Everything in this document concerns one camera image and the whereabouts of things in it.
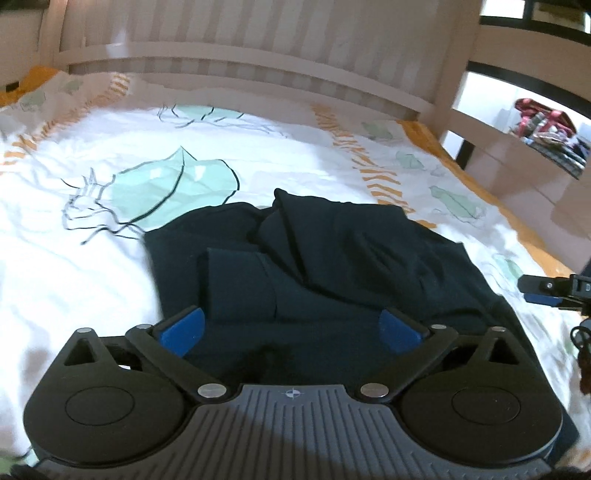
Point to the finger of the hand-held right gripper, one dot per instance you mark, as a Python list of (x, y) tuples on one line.
[(542, 297)]

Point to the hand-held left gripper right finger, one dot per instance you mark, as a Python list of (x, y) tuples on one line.
[(399, 330)]

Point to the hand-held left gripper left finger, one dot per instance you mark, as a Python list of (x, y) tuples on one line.
[(182, 332)]

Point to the black hoodie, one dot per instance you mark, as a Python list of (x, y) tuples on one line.
[(332, 249)]

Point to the pile of colourful clothes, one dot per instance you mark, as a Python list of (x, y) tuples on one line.
[(549, 134)]

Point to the leaf-printed white bed sheet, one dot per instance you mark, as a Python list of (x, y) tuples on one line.
[(69, 277)]

